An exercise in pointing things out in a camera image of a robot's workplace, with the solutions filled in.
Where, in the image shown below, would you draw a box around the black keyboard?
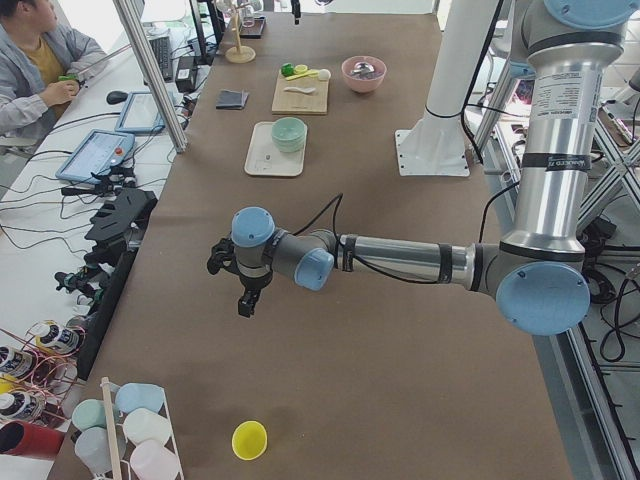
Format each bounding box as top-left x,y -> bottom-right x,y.
149,36 -> 173,81

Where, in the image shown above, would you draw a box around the large pink ice bowl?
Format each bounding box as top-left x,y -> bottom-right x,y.
341,56 -> 387,93

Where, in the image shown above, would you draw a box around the yellow plastic cup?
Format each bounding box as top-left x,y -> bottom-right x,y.
231,420 -> 268,461

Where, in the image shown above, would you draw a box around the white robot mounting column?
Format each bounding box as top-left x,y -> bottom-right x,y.
395,0 -> 504,177

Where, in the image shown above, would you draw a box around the light blue plastic cup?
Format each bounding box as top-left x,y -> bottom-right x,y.
115,383 -> 165,414

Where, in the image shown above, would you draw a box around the mint green plastic cup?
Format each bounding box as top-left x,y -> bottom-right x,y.
71,399 -> 107,431

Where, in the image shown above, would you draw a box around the green toy lime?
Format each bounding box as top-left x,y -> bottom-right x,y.
280,63 -> 294,77

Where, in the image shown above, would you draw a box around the red cylinder cup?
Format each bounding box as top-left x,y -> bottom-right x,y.
1,421 -> 65,460

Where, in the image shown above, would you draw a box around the bamboo cutting board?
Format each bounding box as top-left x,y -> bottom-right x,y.
271,73 -> 331,115

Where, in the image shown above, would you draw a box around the white ceramic spoon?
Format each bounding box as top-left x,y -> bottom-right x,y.
283,86 -> 317,95

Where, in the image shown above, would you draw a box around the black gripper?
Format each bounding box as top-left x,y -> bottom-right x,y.
207,238 -> 273,317

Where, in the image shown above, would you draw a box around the stacked mint green bowls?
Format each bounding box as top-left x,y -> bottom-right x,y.
271,117 -> 307,153

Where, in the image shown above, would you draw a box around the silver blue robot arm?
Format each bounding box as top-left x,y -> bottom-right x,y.
207,1 -> 639,336

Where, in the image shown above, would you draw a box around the grey plastic cup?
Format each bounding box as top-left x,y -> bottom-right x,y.
74,426 -> 112,475

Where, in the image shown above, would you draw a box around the white rectangular tray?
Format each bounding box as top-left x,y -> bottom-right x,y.
244,121 -> 306,177

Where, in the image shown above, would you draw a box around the wooden cup rack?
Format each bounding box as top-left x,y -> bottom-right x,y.
100,377 -> 185,479

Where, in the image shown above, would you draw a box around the black computer mouse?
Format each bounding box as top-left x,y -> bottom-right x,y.
106,90 -> 129,105

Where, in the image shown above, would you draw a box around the seated person grey jacket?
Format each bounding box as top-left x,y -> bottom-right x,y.
1,1 -> 106,141

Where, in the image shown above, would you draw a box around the folded grey cloth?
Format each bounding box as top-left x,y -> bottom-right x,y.
215,89 -> 249,110

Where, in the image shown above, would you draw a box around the wooden cup stand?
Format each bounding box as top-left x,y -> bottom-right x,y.
215,0 -> 263,64

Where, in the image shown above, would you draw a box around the blue teach pendant tablet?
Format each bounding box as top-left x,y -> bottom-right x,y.
55,129 -> 135,184

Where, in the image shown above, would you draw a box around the aluminium frame post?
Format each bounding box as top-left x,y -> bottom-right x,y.
112,0 -> 188,154

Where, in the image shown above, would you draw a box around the pink plastic cup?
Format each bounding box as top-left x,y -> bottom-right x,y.
130,439 -> 179,480

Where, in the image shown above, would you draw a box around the black tool holder rack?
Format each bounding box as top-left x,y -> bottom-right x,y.
54,188 -> 158,380

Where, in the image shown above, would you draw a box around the metal ice scoop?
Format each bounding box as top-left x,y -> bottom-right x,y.
349,61 -> 379,80

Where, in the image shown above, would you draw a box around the dark wooden tray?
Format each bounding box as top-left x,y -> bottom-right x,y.
240,16 -> 266,39

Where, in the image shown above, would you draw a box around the white plastic cup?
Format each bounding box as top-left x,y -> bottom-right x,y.
122,408 -> 171,445

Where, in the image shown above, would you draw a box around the yellow plastic knife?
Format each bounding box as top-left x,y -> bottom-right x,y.
285,69 -> 319,81

